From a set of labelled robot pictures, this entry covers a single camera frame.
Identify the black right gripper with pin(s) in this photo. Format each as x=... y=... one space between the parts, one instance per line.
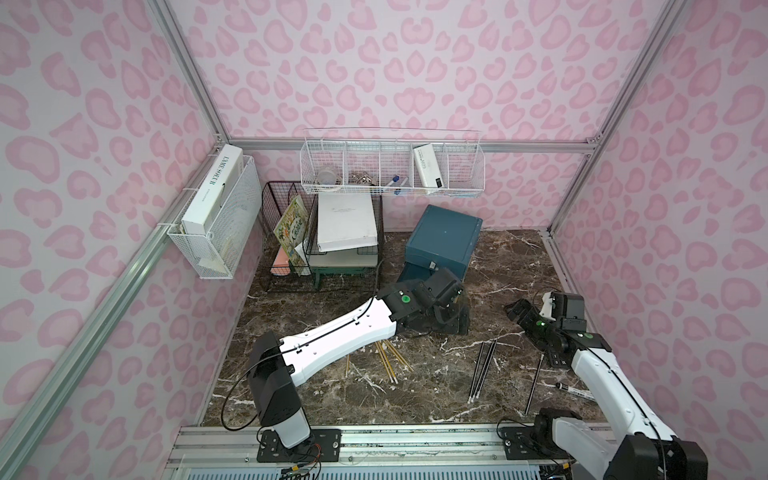
x=523 y=313

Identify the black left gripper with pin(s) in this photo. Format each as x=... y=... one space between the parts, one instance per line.
x=450 y=315

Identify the teal drawer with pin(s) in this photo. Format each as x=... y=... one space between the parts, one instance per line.
x=414 y=272

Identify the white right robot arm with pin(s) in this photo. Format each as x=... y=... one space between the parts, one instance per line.
x=644 y=446

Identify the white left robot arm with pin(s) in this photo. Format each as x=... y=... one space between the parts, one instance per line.
x=278 y=366

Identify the teal drawer cabinet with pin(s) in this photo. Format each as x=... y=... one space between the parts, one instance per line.
x=443 y=239

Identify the black marker pen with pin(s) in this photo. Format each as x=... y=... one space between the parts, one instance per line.
x=581 y=393

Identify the lone black pencil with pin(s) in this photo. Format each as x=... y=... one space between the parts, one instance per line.
x=534 y=382

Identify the yellow pencil bundle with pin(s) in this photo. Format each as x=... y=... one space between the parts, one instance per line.
x=379 y=366

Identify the black pencil group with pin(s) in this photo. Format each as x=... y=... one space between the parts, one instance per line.
x=482 y=365

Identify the white paper stack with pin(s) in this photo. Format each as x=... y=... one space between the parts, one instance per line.
x=345 y=221

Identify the white small box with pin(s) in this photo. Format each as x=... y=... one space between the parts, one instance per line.
x=427 y=165

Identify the colorful picture book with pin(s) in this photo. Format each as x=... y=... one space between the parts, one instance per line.
x=291 y=230

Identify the white book box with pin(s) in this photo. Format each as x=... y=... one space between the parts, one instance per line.
x=213 y=191

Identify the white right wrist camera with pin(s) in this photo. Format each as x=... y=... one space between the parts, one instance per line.
x=547 y=306

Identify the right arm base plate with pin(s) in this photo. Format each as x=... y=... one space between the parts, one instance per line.
x=519 y=444

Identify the green stool frame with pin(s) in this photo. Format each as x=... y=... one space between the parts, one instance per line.
x=336 y=279

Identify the white wire wall basket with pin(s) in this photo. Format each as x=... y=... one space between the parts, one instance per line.
x=365 y=159

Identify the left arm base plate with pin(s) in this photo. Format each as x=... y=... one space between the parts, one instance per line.
x=323 y=444

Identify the white wire side basket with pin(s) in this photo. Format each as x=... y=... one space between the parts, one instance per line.
x=216 y=254

